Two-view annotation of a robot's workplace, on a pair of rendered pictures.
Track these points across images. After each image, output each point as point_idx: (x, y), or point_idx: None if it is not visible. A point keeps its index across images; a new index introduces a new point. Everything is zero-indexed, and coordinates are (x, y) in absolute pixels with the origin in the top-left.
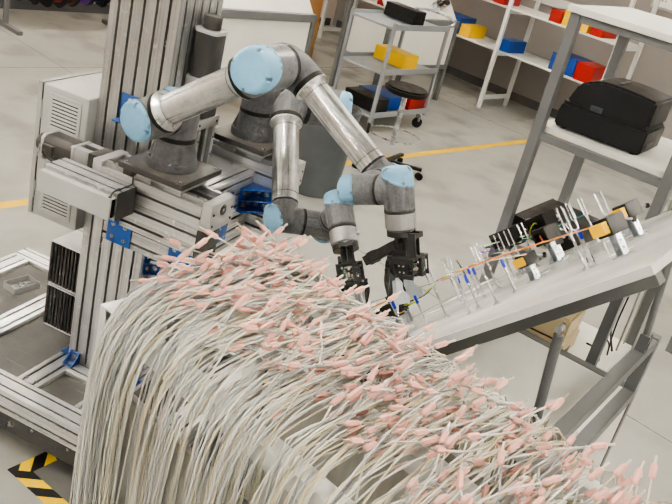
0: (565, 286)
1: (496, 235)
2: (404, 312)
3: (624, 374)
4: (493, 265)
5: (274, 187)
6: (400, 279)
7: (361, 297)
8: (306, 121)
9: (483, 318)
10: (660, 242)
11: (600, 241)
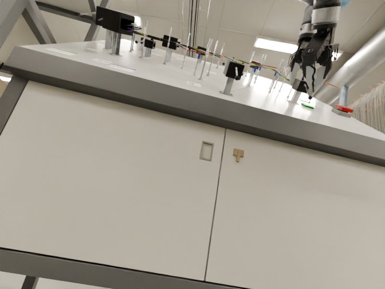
0: (282, 85)
1: (133, 19)
2: (291, 87)
3: None
4: (14, 25)
5: None
6: (299, 66)
7: (315, 73)
8: None
9: (302, 94)
10: (248, 74)
11: (136, 51)
